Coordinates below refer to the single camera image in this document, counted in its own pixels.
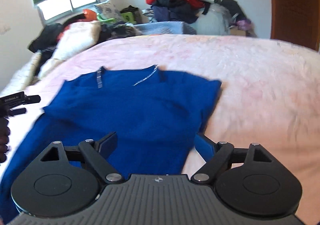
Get dark clothes pile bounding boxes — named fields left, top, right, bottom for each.
left=150, top=0, right=253, bottom=31

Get light blue folded blanket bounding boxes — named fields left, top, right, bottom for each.
left=135, top=21, right=197, bottom=35

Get plastic wrapped bedding bundle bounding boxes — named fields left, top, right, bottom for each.
left=193, top=4, right=232, bottom=36

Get orange garment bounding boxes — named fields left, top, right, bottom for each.
left=83, top=9, right=97, bottom=22

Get black clothes on bed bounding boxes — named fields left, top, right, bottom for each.
left=28, top=13, right=86, bottom=53

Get person's left hand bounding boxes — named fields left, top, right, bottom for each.
left=0, top=117, right=10, bottom=163

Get white puffer jacket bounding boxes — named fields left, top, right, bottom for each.
left=38, top=21, right=101, bottom=79

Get window with frame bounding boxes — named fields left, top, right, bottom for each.
left=36, top=0, right=100, bottom=25

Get fuzzy brown black garment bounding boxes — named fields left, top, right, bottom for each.
left=98, top=24, right=142, bottom=42

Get blue knit sweater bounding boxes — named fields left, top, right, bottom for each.
left=1, top=66, right=221, bottom=222

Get brown wooden door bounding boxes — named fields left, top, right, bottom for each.
left=271, top=0, right=319, bottom=51

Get pink bed blanket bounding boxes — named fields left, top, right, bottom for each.
left=9, top=35, right=319, bottom=224

